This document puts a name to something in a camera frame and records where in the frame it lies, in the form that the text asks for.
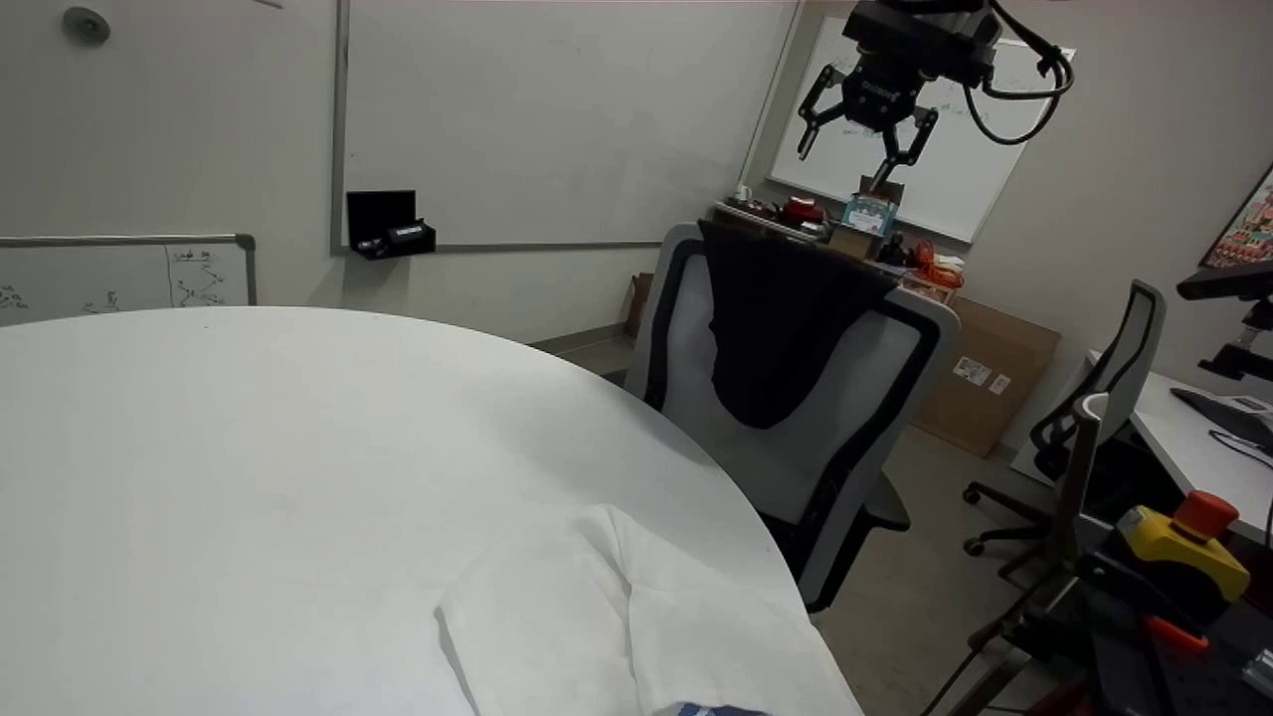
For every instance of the black t-shirt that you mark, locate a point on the black t-shirt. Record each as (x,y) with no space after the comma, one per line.
(781,330)

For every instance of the grey tripod stand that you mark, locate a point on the grey tripod stand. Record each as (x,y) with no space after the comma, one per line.
(1084,463)

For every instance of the white desk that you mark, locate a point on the white desk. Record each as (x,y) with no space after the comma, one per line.
(1195,457)

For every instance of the round grey wall sensor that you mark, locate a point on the round grey wall sensor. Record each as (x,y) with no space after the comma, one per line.
(87,25)

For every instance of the black whiteboard eraser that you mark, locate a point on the black whiteboard eraser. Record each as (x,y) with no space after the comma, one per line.
(402,240)

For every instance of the black mesh office chair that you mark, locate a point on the black mesh office chair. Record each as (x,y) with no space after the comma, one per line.
(1141,330)

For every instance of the grey office chair black frame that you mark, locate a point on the grey office chair black frame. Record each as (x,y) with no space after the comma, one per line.
(799,457)

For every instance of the black equipment cart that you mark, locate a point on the black equipment cart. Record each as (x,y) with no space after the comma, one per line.
(1195,676)

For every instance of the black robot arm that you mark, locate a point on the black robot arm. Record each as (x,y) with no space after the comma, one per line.
(922,32)

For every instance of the whiteboard with green writing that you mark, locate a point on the whiteboard with green writing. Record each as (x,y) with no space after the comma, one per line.
(955,186)

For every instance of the black marker holder box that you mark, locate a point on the black marker holder box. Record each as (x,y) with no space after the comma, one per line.
(385,207)

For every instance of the blue and white box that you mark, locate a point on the blue and white box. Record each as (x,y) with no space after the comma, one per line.
(870,221)

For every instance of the small brown cardboard piece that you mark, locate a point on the small brown cardboard piece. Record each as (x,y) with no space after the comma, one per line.
(638,304)

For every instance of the large brown cardboard box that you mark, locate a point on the large brown cardboard box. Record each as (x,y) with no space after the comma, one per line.
(1025,342)

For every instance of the small silver-framed whiteboard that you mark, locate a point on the small silver-framed whiteboard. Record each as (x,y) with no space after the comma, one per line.
(80,278)

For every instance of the large blank wall whiteboard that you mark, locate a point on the large blank wall whiteboard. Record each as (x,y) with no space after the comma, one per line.
(557,122)

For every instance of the white towel with blue stripes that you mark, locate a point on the white towel with blue stripes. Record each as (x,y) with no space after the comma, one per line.
(598,622)

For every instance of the orange object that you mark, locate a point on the orange object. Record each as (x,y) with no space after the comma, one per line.
(939,269)

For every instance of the computer monitor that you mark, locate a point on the computer monitor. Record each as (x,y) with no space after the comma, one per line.
(1256,231)

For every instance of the black keyboard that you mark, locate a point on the black keyboard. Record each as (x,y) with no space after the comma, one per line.
(1226,415)

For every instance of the red object on side table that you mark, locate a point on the red object on side table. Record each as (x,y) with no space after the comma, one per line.
(800,207)

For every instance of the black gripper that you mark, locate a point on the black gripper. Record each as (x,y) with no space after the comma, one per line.
(880,99)

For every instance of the yellow emergency stop box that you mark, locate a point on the yellow emergency stop box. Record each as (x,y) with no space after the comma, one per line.
(1181,558)

